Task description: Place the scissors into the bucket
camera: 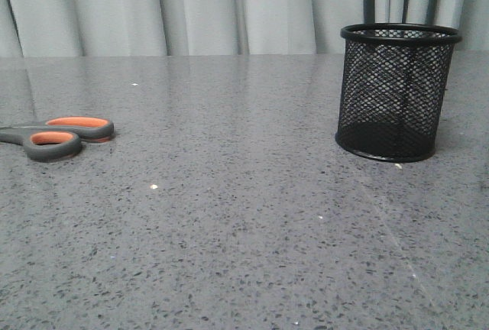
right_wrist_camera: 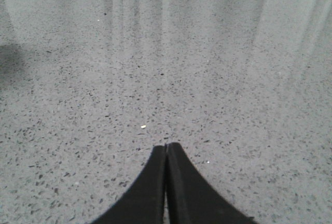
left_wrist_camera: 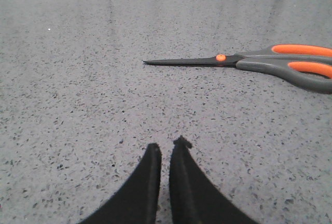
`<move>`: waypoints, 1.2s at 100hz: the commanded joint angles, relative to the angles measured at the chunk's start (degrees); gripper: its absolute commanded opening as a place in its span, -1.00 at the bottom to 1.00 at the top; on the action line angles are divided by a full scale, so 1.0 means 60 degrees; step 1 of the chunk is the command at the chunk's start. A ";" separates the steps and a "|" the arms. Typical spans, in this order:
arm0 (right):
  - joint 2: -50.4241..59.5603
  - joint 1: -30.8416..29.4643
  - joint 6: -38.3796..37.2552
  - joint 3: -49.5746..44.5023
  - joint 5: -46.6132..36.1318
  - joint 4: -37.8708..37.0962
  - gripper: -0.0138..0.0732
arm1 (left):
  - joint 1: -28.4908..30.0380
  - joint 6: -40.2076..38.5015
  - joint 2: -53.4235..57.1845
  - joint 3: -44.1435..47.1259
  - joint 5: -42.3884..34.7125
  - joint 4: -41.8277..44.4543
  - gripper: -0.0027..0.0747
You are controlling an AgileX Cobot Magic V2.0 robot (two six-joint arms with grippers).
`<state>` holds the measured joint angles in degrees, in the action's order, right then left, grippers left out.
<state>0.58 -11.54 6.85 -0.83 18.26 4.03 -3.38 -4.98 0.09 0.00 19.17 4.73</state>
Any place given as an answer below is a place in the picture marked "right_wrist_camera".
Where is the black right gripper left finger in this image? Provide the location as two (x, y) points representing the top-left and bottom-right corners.
(94, 146), (166, 224)

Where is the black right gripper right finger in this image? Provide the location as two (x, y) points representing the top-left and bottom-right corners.
(167, 143), (255, 224)

